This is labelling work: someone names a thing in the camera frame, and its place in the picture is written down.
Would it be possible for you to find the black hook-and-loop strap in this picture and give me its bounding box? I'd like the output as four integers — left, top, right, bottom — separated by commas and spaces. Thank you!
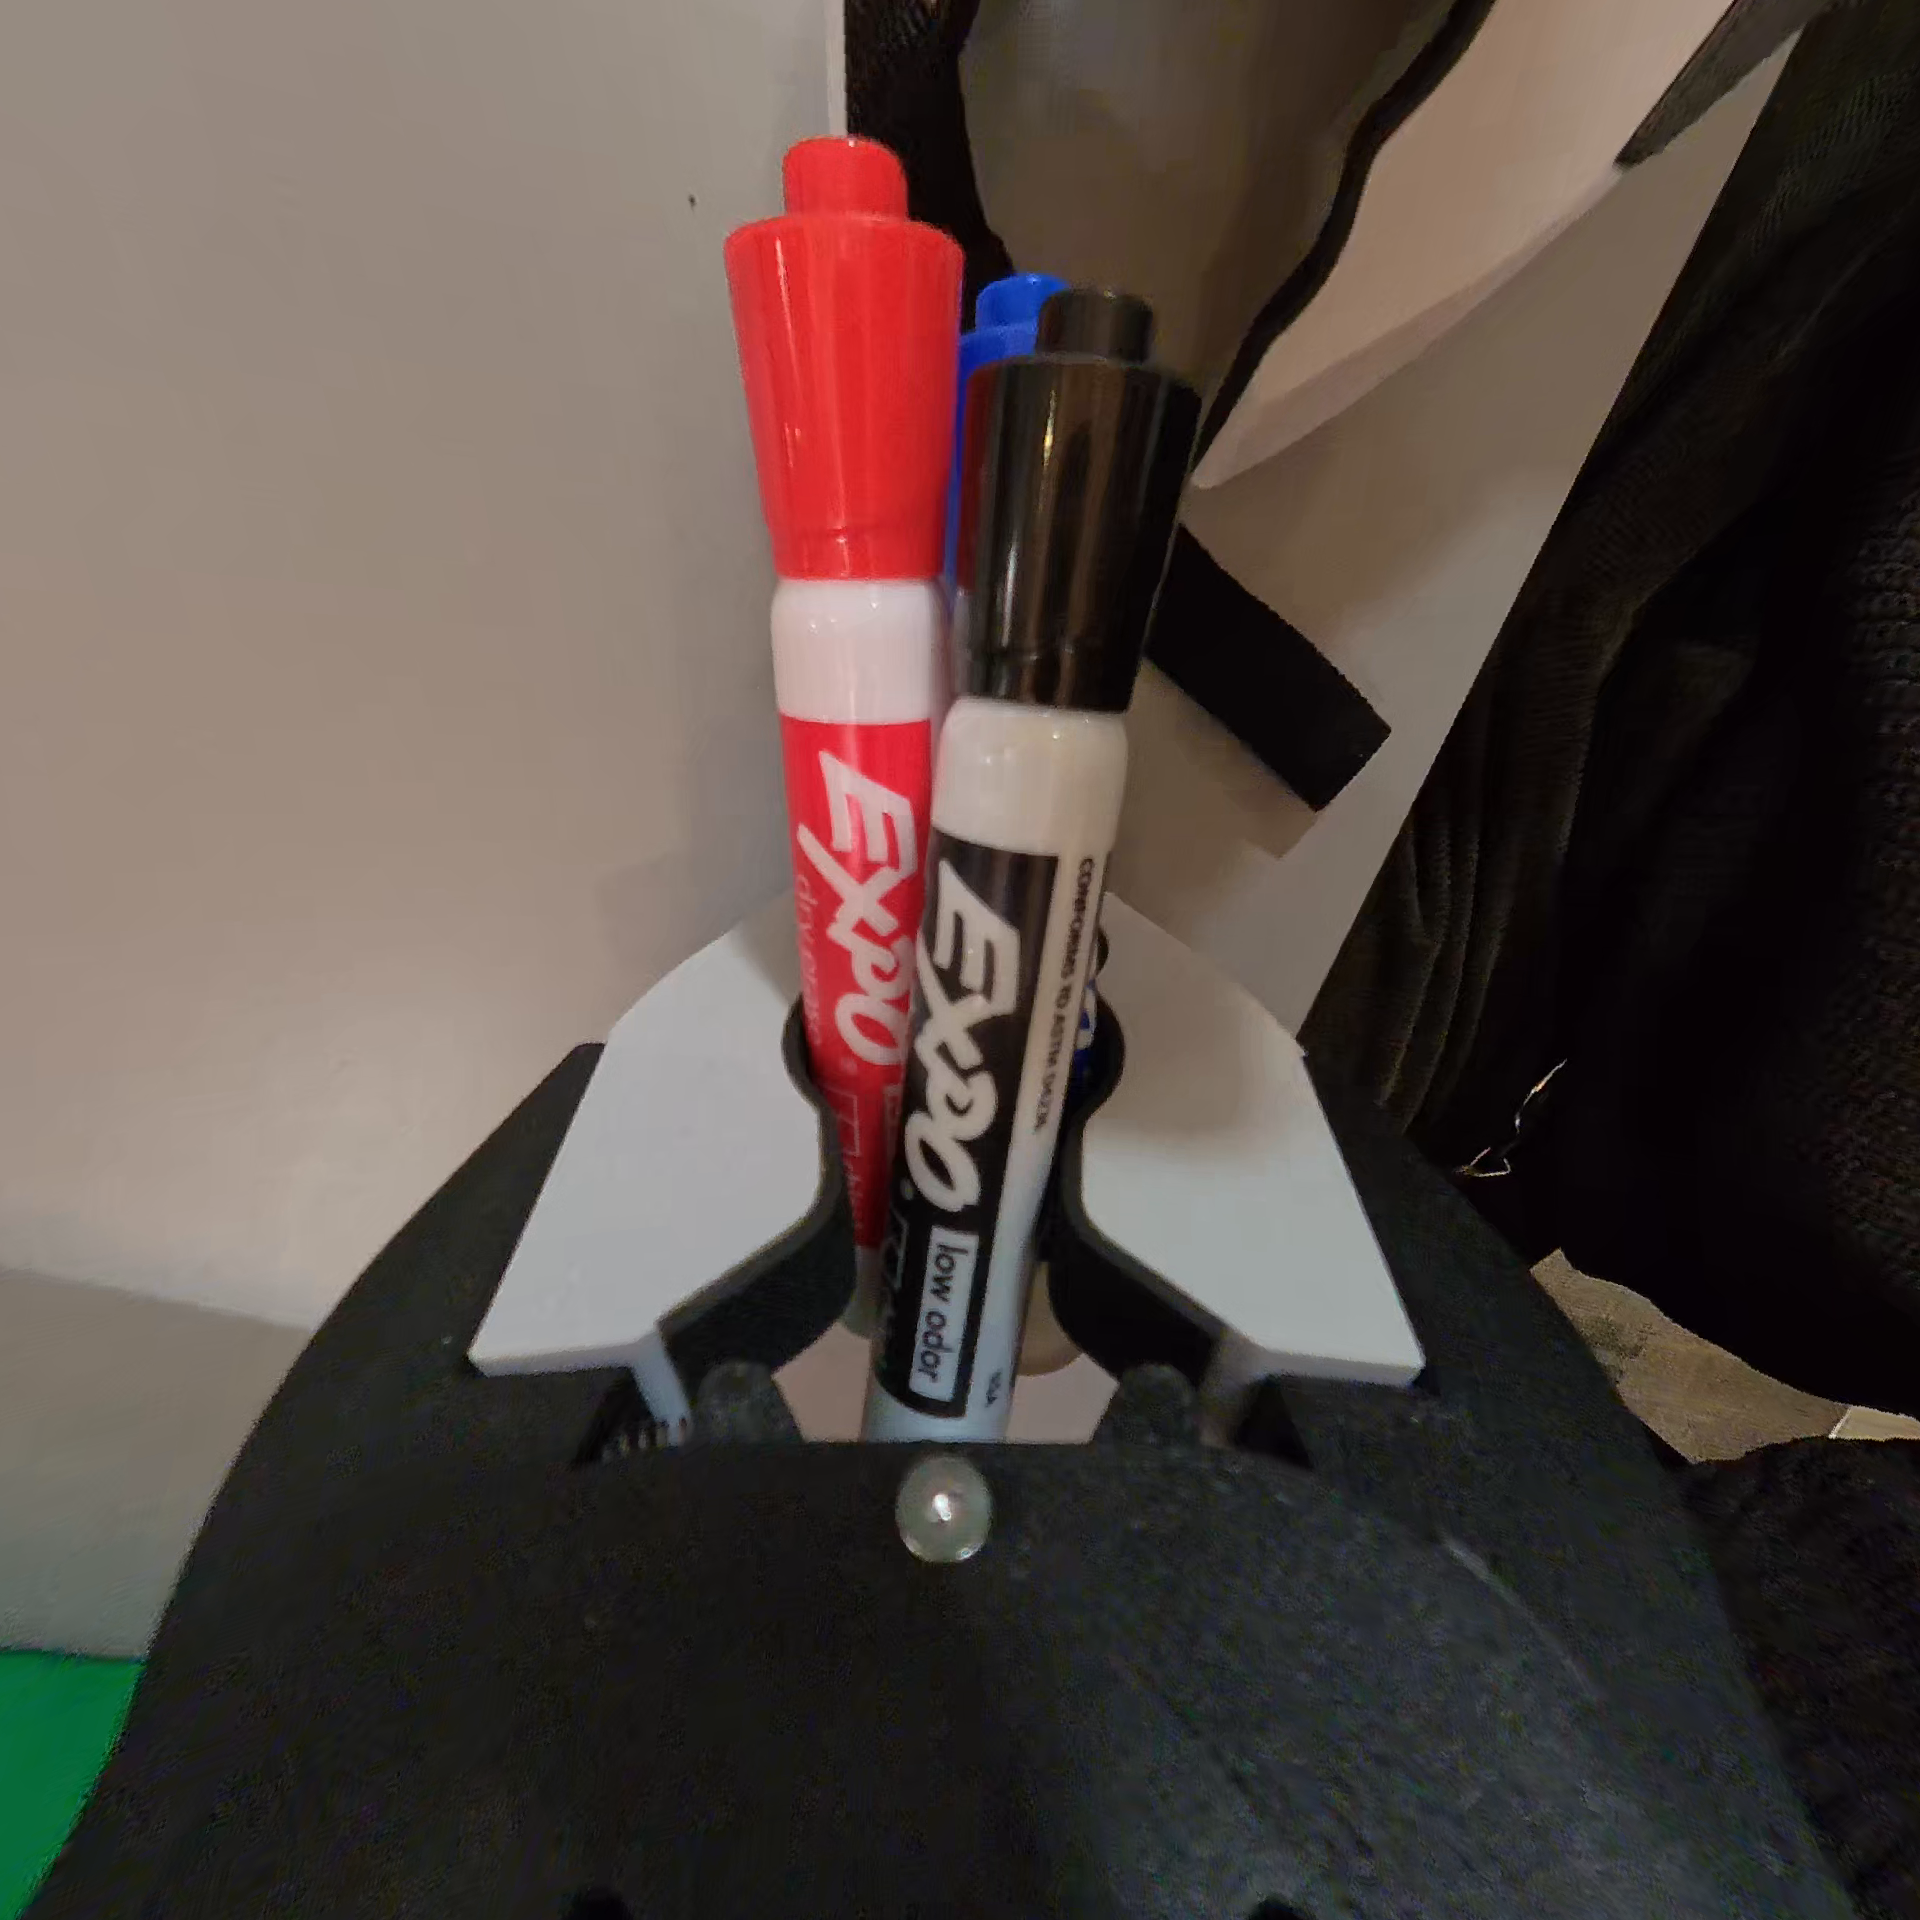
843, 0, 1392, 816

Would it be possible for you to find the red dry erase marker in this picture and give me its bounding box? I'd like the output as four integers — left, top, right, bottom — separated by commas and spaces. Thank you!
722, 135, 967, 1337

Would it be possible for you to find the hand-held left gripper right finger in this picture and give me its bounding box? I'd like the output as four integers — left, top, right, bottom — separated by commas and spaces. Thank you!
1053, 897, 1429, 1436

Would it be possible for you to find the green plastic bin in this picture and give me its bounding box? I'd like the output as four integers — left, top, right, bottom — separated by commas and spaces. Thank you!
0, 1647, 148, 1920

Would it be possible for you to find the blue dry erase marker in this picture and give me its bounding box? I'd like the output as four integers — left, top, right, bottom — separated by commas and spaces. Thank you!
942, 271, 1130, 1186

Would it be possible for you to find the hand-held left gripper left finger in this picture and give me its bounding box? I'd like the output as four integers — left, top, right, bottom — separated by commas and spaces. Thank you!
465, 912, 857, 1428

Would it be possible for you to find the black dry erase marker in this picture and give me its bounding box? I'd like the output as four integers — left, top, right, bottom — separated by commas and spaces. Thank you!
860, 291, 1207, 1446

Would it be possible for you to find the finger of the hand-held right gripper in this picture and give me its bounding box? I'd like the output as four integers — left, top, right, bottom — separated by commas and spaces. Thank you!
967, 0, 1441, 364
1193, 0, 1775, 492

